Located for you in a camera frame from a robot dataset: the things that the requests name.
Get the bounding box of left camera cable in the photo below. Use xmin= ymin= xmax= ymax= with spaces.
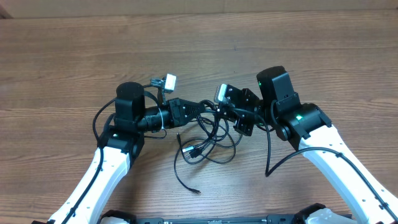
xmin=58 ymin=83 xmax=153 ymax=224

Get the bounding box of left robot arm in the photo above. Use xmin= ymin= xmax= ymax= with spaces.
xmin=48 ymin=82 xmax=205 ymax=223

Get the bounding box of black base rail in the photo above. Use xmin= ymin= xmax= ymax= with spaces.
xmin=99 ymin=203 xmax=354 ymax=224

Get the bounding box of camera cable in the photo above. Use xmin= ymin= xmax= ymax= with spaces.
xmin=229 ymin=105 xmax=398 ymax=224
xmin=58 ymin=83 xmax=153 ymax=224

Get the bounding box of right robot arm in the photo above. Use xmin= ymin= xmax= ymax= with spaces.
xmin=215 ymin=66 xmax=397 ymax=223

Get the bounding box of right camera cable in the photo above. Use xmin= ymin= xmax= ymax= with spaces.
xmin=229 ymin=105 xmax=398 ymax=224

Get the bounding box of black cable bundle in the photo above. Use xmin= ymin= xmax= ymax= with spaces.
xmin=175 ymin=99 xmax=243 ymax=166

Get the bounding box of long black usb cable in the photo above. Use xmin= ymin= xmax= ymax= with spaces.
xmin=173 ymin=136 xmax=202 ymax=195

